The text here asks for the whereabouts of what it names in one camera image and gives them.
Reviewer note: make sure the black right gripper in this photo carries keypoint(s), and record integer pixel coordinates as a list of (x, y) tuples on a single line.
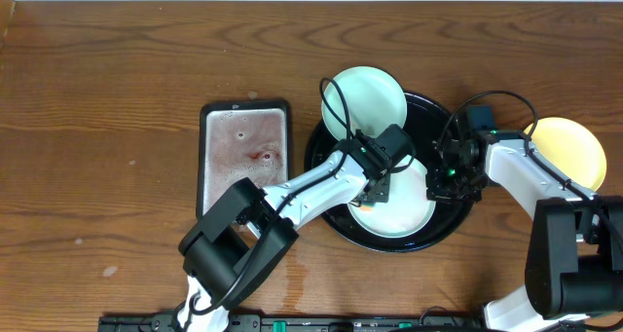
[(437, 192)]

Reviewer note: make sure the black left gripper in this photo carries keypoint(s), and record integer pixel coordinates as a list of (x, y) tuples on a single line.
[(385, 195)]

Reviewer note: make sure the green plate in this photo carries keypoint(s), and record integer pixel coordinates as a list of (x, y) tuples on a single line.
[(408, 209), (374, 99)]

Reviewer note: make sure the yellow plate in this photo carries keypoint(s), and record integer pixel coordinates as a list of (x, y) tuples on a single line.
[(572, 149)]

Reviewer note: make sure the green yellow sponge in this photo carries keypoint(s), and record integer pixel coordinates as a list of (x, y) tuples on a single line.
[(366, 206)]

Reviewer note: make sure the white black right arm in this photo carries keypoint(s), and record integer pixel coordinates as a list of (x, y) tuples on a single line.
[(574, 263)]

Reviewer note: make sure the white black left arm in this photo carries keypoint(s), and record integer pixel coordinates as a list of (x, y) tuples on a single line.
[(237, 244)]

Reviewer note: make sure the black round tray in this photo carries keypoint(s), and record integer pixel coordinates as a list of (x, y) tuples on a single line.
[(425, 120)]

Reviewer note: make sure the black rectangular soapy tray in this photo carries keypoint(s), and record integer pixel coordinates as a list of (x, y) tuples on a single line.
[(250, 138)]

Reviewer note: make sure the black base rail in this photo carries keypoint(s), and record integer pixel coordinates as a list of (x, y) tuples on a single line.
[(255, 323)]

